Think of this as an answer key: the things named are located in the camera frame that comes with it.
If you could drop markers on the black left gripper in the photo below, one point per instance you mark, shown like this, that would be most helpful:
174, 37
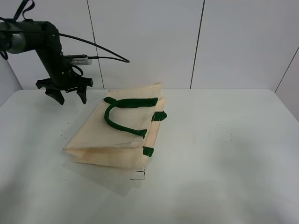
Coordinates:
65, 81

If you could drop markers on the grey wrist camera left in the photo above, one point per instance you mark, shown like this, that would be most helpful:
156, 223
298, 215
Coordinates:
78, 60

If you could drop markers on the cream linen bag green handles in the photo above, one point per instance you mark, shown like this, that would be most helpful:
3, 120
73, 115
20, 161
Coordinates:
121, 132

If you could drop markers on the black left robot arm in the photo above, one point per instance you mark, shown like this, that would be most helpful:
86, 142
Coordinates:
43, 37

